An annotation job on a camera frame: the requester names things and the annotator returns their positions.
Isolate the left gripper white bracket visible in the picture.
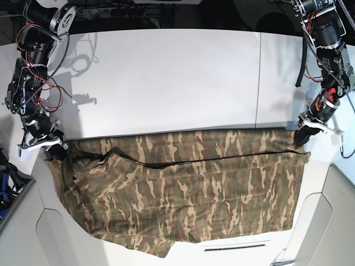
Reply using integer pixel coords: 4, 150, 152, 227
293, 88, 345, 148

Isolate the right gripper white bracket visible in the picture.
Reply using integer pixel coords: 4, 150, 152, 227
16, 115, 68, 161

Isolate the camouflage T-shirt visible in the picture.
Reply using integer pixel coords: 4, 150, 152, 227
46, 130, 311, 258

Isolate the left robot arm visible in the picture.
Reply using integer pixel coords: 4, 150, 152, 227
291, 1, 354, 147

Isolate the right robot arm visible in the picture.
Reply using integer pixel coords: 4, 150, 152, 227
4, 1, 77, 161

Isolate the blue items bin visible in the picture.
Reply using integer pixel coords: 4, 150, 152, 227
1, 147, 35, 223

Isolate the black power strip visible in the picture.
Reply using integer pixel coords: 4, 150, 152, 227
77, 6, 147, 19

